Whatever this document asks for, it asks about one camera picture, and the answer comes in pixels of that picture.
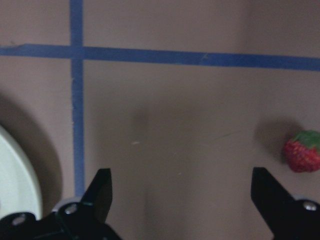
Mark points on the light green plate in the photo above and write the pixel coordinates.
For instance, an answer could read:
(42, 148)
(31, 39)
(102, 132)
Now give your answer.
(19, 186)

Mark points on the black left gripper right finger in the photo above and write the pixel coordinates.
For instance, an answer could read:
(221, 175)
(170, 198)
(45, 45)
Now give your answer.
(270, 198)

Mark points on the red strawberry green top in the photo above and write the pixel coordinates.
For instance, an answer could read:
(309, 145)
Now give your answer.
(302, 152)

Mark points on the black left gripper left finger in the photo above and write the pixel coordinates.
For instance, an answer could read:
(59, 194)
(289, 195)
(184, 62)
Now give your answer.
(99, 194)

